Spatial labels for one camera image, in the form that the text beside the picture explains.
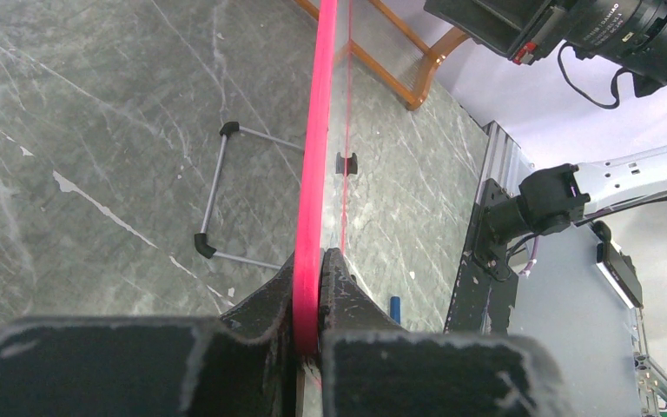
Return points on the orange wooden tiered rack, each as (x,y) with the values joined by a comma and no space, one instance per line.
(371,33)

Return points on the blue marker cap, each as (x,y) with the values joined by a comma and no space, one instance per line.
(395,309)

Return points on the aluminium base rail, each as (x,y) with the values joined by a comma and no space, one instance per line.
(505,161)

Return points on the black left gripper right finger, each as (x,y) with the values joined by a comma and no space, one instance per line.
(372,366)

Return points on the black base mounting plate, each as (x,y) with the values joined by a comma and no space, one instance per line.
(484,293)

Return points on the pink framed whiteboard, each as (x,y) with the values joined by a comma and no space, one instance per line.
(321,214)

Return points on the black device with screen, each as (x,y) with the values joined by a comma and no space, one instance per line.
(617,268)

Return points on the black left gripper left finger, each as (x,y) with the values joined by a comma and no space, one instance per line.
(240,363)

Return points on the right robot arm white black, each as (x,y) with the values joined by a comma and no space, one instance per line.
(631,34)

